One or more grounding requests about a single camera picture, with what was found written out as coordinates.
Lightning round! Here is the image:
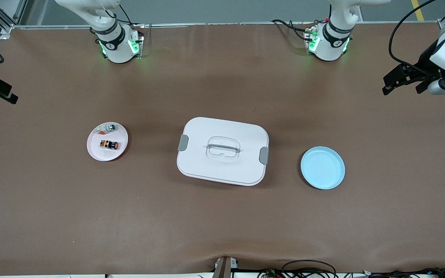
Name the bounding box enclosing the pale pink round plate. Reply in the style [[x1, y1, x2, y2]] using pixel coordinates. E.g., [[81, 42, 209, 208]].
[[87, 122, 129, 162]]

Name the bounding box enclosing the black orange push button switch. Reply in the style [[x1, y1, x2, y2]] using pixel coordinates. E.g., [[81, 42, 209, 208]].
[[99, 139, 120, 151]]

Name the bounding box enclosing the light blue round plate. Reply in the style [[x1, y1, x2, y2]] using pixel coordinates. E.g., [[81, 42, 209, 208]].
[[300, 146, 346, 190]]

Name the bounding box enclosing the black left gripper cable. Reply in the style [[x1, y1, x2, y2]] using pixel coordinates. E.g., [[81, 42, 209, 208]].
[[388, 0, 438, 72]]

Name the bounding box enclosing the green white push button switch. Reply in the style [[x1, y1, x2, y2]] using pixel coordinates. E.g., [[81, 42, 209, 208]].
[[95, 123, 117, 136]]

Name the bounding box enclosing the brown table cover mat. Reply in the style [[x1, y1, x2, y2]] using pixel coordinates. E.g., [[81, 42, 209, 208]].
[[0, 22, 445, 275]]

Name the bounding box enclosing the brown mount post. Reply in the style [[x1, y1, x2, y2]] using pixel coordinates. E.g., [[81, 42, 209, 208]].
[[213, 256, 239, 278]]

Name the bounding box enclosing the black arm base cable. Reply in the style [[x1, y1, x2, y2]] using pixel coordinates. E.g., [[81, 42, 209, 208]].
[[271, 19, 313, 41]]

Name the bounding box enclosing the black looped cable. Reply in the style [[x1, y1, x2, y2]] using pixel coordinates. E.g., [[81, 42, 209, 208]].
[[281, 259, 338, 278]]

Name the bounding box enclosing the tangled wire bundle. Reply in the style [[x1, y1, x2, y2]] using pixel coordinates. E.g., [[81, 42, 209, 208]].
[[257, 267, 445, 278]]

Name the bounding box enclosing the white lidded storage box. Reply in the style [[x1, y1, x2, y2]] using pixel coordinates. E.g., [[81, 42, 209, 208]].
[[177, 117, 270, 186]]

